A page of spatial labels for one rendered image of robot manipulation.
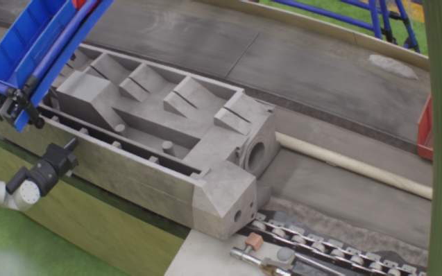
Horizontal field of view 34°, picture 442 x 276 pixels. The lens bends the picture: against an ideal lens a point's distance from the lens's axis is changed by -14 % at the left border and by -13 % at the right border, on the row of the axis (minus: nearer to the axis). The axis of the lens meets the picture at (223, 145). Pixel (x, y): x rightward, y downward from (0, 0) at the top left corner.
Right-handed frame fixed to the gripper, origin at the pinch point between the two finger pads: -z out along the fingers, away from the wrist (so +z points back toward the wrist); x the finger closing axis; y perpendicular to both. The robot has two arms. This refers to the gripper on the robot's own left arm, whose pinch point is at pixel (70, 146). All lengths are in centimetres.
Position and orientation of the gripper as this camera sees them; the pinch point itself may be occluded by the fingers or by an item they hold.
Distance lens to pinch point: 227.1
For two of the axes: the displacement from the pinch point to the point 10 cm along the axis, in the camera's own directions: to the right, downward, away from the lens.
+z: -5.5, 6.2, -5.6
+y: 1.3, 7.2, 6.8
